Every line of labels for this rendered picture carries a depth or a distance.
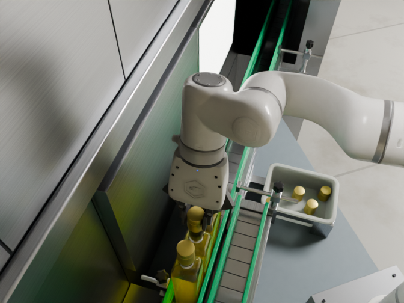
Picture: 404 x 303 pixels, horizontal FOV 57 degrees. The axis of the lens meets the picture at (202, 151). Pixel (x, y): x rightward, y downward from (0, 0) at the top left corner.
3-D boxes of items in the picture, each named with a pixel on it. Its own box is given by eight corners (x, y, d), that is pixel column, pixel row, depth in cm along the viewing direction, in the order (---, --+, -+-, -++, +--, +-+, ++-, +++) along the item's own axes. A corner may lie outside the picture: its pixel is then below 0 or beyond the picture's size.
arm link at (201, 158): (165, 143, 58) (165, 157, 60) (219, 156, 57) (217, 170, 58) (180, 119, 64) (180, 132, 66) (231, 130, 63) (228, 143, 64)
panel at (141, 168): (225, 41, 139) (231, -54, 112) (233, 43, 138) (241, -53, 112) (124, 267, 86) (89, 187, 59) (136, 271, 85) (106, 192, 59)
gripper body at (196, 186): (165, 153, 60) (164, 202, 66) (226, 168, 58) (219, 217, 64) (180, 128, 65) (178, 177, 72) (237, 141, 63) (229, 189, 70)
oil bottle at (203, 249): (190, 260, 97) (187, 221, 81) (210, 266, 96) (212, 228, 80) (183, 280, 94) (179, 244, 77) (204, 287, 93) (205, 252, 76)
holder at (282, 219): (251, 173, 130) (254, 159, 124) (331, 193, 125) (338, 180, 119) (240, 214, 120) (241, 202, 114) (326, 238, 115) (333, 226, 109)
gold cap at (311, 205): (315, 207, 120) (318, 200, 116) (314, 216, 118) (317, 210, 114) (304, 204, 120) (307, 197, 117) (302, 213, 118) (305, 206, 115)
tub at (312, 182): (266, 175, 129) (270, 160, 122) (332, 192, 125) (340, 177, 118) (256, 219, 119) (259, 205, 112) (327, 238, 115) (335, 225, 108)
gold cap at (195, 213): (190, 214, 75) (189, 203, 72) (207, 219, 75) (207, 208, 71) (184, 229, 73) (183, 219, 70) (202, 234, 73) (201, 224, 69)
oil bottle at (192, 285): (182, 281, 94) (178, 245, 77) (203, 287, 93) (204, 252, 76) (174, 302, 91) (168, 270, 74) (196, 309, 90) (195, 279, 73)
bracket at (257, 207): (240, 208, 114) (242, 196, 109) (271, 216, 113) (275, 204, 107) (237, 218, 112) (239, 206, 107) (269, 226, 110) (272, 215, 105)
